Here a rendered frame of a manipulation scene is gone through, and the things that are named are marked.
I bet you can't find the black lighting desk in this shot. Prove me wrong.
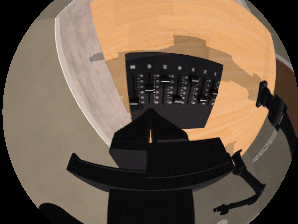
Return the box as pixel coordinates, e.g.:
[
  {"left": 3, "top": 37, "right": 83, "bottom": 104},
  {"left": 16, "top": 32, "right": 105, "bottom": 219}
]
[{"left": 125, "top": 52, "right": 223, "bottom": 129}]

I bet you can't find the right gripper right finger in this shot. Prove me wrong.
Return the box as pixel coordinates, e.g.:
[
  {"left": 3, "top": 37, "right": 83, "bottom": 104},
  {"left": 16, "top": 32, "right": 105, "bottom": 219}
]
[{"left": 151, "top": 108, "right": 189, "bottom": 143}]

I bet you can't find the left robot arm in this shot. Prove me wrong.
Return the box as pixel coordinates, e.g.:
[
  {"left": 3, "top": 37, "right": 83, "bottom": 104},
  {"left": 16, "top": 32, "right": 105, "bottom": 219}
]
[{"left": 218, "top": 149, "right": 266, "bottom": 215}]

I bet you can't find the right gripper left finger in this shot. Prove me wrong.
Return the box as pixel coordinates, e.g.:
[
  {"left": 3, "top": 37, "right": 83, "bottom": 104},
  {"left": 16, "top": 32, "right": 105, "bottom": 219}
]
[{"left": 112, "top": 108, "right": 151, "bottom": 143}]

